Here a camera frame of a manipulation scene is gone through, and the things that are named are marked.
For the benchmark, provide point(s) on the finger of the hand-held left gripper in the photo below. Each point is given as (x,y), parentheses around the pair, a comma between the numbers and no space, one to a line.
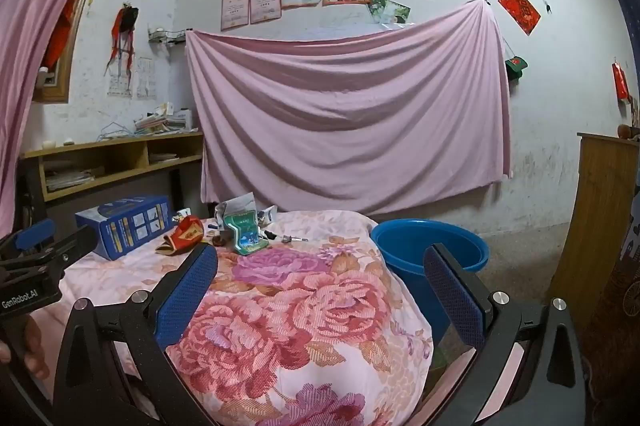
(75,245)
(35,235)

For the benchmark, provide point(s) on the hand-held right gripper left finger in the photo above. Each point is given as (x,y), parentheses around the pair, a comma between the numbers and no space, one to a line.
(185,301)

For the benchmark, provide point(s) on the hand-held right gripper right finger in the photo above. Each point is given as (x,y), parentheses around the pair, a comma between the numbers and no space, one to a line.
(455,301)

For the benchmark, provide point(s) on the red snack packet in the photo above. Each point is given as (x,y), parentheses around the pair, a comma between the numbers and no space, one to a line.
(187,231)

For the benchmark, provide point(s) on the blue plastic bucket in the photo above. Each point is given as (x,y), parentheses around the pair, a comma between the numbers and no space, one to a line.
(400,241)

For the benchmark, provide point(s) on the green snack packet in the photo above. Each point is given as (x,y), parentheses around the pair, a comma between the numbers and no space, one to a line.
(245,233)

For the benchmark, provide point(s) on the white blue wrapper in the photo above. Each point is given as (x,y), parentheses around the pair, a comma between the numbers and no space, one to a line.
(268,213)

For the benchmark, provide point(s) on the small dark stick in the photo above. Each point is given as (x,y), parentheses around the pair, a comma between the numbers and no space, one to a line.
(292,238)

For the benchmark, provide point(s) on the person's left hand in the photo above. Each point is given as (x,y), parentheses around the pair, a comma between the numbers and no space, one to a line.
(36,348)

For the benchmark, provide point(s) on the blue cardboard box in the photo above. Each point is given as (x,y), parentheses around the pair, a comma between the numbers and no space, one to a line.
(130,226)

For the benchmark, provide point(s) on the pile of papers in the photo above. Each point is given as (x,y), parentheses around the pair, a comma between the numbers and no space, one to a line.
(67,178)

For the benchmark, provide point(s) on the white green small pack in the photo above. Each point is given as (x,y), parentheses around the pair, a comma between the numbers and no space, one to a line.
(182,214)

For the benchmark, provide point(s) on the wooden shelf desk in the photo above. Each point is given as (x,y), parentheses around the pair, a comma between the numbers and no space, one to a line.
(120,156)

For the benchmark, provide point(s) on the floral pink blanket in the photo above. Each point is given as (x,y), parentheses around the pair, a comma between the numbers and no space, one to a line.
(300,306)

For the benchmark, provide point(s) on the stack of books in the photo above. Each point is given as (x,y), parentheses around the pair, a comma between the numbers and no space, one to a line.
(160,122)

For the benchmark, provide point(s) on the wooden cabinet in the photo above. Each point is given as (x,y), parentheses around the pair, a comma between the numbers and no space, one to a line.
(600,216)

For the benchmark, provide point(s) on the pink curtain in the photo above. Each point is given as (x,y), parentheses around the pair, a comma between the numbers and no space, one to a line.
(40,31)

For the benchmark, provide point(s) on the red cloth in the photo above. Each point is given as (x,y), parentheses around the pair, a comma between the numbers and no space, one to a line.
(62,31)

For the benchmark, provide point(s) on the red tassel ornament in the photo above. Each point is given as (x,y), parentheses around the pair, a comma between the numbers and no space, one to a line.
(125,29)

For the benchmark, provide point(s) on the brown round object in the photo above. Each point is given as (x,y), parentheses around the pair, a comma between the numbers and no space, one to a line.
(624,131)

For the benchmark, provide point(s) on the green cap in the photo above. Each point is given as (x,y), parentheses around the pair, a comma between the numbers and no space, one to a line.
(516,67)

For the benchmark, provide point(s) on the red hanging envelope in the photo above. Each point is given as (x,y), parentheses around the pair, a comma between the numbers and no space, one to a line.
(620,81)

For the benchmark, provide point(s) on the green landscape photo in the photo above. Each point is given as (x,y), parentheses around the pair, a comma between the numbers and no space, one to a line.
(376,4)
(400,12)

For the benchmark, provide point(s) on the white wall calendar sheet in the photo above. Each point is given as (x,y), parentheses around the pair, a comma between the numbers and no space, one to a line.
(120,84)
(146,79)

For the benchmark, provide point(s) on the wooden window frame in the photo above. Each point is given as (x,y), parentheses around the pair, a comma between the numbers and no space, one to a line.
(72,51)

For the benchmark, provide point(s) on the pink sheet on wall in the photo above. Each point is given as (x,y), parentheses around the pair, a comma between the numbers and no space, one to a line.
(350,116)

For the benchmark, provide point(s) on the red wall poster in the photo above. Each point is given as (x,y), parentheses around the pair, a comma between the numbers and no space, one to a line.
(519,9)

